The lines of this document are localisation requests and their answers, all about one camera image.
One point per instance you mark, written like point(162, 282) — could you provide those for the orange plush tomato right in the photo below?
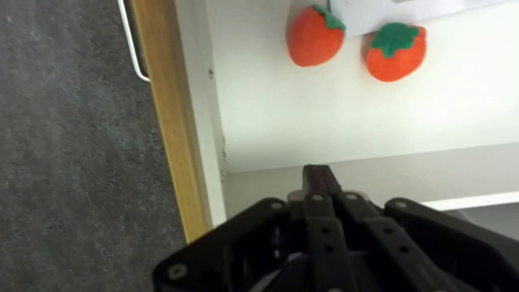
point(396, 51)

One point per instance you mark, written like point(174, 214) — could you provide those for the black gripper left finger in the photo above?
point(324, 240)

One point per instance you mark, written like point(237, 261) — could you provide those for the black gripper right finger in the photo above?
point(394, 256)

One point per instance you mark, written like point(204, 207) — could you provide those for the orange plush tomato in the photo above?
point(396, 51)
point(315, 37)

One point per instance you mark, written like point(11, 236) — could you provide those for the orange plush tomato left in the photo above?
point(315, 37)

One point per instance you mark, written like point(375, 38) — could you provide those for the silver drawer handle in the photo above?
point(131, 45)

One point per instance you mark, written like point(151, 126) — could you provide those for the white paper sheet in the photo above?
point(363, 17)

